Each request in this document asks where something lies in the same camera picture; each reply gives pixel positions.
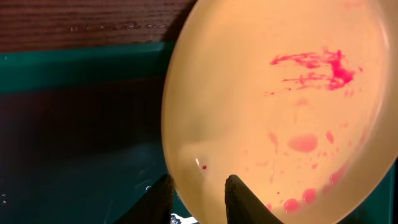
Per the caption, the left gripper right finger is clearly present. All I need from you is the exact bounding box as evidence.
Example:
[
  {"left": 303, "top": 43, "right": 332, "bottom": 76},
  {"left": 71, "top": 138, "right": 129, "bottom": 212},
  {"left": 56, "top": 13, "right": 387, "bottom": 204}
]
[{"left": 224, "top": 174, "right": 282, "bottom": 224}]

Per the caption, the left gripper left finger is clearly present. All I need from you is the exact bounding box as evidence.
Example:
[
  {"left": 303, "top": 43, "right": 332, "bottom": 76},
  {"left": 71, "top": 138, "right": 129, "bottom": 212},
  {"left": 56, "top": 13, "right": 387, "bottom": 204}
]
[{"left": 114, "top": 174, "right": 174, "bottom": 224}]

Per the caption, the yellow-green round plate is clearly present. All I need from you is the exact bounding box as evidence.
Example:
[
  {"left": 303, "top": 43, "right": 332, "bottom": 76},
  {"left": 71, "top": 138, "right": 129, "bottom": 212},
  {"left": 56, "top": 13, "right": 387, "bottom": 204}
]
[{"left": 162, "top": 0, "right": 397, "bottom": 223}]

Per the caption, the teal plastic tray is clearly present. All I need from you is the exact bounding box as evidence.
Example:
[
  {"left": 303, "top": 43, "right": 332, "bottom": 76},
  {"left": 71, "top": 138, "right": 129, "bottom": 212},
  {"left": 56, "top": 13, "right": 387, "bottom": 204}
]
[{"left": 0, "top": 41, "right": 396, "bottom": 224}]

